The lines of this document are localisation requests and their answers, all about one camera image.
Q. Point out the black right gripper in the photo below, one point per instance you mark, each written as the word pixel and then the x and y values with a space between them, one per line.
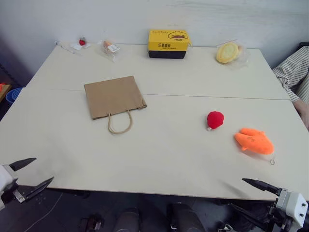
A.
pixel 277 215

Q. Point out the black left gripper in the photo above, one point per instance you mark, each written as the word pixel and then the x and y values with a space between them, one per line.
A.
pixel 8 194

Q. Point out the person's bare forearm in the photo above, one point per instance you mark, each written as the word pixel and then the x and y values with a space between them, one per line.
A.
pixel 303 111

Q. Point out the yellow toy in plastic bag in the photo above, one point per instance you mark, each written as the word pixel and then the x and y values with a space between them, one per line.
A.
pixel 242 59

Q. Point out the orange plush fish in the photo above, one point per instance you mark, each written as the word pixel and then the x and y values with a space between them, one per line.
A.
pixel 254 142

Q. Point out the small dark device on floor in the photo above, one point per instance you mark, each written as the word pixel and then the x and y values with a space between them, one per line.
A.
pixel 93 222

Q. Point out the blue plastic bucket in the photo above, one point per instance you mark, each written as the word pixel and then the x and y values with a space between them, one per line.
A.
pixel 14 94

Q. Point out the wooden box with orange item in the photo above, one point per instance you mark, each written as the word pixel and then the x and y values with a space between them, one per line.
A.
pixel 3 90

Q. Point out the person in striped shirt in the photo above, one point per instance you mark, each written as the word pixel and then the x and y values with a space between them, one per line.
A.
pixel 293 71

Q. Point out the small flat clear packet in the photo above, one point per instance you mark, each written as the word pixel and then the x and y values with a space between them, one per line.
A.
pixel 76 46

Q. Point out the small red plush toy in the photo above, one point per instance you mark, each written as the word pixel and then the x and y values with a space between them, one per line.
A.
pixel 82 41

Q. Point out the yellow round plush toy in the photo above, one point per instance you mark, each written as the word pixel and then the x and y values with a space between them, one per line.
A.
pixel 226 53

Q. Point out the small orange toy in packet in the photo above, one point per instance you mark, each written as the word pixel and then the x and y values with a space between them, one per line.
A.
pixel 108 46

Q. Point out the yellow duck print box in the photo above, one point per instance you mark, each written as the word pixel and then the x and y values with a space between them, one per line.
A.
pixel 167 43

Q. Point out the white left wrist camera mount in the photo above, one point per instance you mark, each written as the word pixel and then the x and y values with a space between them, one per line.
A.
pixel 5 177

